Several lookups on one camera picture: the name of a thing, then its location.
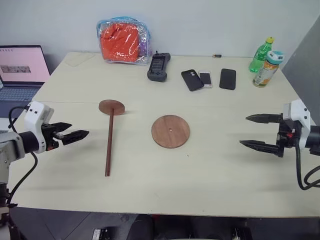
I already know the open laptop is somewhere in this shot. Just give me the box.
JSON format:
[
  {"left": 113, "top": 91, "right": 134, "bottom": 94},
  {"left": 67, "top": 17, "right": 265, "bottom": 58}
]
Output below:
[{"left": 0, "top": 44, "right": 52, "bottom": 119}]

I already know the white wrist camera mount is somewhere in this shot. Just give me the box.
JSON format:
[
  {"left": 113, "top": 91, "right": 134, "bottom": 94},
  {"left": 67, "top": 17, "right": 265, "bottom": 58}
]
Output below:
[
  {"left": 24, "top": 101, "right": 55, "bottom": 154},
  {"left": 282, "top": 99, "right": 312, "bottom": 152}
]

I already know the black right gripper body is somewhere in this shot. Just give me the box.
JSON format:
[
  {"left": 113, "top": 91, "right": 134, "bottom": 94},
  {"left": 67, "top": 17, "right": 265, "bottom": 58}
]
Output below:
[{"left": 275, "top": 116, "right": 301, "bottom": 158}]

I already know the white smartphone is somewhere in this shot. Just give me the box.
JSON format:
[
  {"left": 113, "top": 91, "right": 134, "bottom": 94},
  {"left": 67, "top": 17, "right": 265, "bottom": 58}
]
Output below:
[{"left": 198, "top": 70, "right": 214, "bottom": 89}]

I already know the clear bag with orange cloth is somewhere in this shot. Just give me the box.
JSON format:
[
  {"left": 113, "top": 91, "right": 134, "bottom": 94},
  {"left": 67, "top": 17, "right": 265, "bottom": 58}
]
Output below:
[{"left": 96, "top": 16, "right": 153, "bottom": 67}]

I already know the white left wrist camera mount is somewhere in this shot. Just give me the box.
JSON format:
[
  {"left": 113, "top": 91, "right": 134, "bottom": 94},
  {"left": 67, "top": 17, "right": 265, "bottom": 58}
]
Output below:
[{"left": 24, "top": 101, "right": 55, "bottom": 154}]

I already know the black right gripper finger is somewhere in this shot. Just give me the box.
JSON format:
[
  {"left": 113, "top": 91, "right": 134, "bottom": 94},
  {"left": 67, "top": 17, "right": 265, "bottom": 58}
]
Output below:
[
  {"left": 245, "top": 113, "right": 284, "bottom": 125},
  {"left": 239, "top": 139, "right": 285, "bottom": 158}
]

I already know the grey partition panel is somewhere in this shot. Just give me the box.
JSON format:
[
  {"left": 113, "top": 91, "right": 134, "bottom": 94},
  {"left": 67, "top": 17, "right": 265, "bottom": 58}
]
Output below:
[{"left": 281, "top": 14, "right": 320, "bottom": 102}]

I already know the black phone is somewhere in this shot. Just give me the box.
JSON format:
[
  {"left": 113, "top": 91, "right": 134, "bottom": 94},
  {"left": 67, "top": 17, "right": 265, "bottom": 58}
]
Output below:
[{"left": 180, "top": 69, "right": 205, "bottom": 92}]

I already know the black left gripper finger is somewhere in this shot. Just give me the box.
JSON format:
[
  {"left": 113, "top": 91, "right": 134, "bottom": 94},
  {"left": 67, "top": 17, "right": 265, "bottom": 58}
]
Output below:
[
  {"left": 60, "top": 129, "right": 90, "bottom": 147},
  {"left": 51, "top": 121, "right": 73, "bottom": 135}
]

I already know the juice bottle with teal cap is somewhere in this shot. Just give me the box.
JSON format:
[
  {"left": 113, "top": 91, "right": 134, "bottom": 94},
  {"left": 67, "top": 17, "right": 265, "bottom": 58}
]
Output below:
[{"left": 252, "top": 50, "right": 286, "bottom": 88}]

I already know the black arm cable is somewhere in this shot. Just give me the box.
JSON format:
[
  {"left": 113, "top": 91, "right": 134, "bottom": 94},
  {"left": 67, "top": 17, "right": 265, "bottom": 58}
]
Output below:
[
  {"left": 6, "top": 105, "right": 39, "bottom": 206},
  {"left": 294, "top": 142, "right": 320, "bottom": 191}
]

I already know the round wooden base disc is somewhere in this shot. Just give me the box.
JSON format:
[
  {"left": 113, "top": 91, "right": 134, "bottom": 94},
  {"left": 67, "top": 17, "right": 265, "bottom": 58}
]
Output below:
[{"left": 151, "top": 114, "right": 192, "bottom": 150}]

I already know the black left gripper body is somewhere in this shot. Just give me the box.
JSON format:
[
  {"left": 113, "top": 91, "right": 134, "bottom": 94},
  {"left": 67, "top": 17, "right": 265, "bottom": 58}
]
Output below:
[{"left": 41, "top": 122, "right": 63, "bottom": 152}]

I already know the black handheld controller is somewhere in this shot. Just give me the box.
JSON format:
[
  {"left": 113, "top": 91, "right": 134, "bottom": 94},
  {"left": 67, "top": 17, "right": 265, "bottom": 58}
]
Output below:
[{"left": 146, "top": 51, "right": 172, "bottom": 83}]

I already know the wooden rod with disc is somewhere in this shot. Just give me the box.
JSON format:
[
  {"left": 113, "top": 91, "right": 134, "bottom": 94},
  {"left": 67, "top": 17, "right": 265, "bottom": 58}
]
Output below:
[{"left": 98, "top": 99, "right": 126, "bottom": 178}]

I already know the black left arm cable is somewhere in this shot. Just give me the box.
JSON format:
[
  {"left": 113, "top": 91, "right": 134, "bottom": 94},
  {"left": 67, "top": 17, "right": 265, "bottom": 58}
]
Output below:
[{"left": 6, "top": 105, "right": 39, "bottom": 206}]

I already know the plain black smartphone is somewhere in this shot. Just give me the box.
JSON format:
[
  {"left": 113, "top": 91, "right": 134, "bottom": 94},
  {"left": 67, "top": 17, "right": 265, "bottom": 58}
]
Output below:
[{"left": 218, "top": 67, "right": 237, "bottom": 90}]

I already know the green plastic bottle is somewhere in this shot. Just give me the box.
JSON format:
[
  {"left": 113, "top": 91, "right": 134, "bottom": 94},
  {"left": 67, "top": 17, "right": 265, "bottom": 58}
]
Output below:
[{"left": 248, "top": 36, "right": 276, "bottom": 74}]

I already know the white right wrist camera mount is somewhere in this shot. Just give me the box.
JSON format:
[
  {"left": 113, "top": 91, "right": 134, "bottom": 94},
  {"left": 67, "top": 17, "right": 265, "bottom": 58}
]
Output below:
[{"left": 282, "top": 99, "right": 312, "bottom": 152}]

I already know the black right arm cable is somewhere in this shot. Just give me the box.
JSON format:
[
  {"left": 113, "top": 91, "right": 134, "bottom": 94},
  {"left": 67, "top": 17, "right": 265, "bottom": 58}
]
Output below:
[{"left": 294, "top": 142, "right": 320, "bottom": 191}]

